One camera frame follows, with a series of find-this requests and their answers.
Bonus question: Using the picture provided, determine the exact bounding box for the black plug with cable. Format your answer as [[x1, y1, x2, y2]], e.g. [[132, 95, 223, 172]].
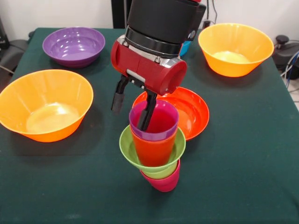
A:
[[204, 0, 210, 27]]

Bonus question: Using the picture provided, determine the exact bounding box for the pink plastic cup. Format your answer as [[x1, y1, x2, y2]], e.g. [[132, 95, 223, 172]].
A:
[[139, 160, 181, 193]]

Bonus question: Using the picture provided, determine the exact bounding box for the red plastic cup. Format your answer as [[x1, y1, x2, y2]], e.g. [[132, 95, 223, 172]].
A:
[[130, 127, 178, 168]]

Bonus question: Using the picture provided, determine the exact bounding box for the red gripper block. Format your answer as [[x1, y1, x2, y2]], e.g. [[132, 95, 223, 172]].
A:
[[110, 41, 188, 132]]

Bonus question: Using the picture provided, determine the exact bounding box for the dark green table cloth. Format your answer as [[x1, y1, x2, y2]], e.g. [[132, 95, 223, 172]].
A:
[[0, 27, 299, 224]]

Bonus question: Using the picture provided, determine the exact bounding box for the blue plastic bowl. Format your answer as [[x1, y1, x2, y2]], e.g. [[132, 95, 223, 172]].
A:
[[179, 40, 192, 57]]

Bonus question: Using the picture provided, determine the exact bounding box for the tangle of cables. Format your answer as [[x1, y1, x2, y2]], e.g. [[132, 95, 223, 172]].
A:
[[279, 39, 299, 94]]

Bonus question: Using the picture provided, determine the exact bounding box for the large orange plastic bowl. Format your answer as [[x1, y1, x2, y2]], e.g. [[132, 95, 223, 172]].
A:
[[198, 22, 275, 78], [0, 69, 94, 143]]

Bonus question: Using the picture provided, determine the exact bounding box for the green plastic cup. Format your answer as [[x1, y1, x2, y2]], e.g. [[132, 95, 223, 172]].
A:
[[141, 158, 179, 180]]

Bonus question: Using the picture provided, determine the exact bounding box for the green plastic bowl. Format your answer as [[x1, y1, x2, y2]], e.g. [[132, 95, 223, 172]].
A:
[[119, 125, 187, 171]]

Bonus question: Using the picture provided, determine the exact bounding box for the purple plastic bowl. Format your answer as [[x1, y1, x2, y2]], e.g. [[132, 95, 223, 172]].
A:
[[42, 27, 106, 69]]

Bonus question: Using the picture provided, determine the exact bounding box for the red plastic bowl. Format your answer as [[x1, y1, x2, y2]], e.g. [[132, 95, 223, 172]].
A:
[[132, 86, 210, 141]]

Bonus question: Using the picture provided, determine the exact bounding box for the purple plastic cup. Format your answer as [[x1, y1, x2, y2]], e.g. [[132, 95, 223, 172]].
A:
[[128, 99, 180, 141]]

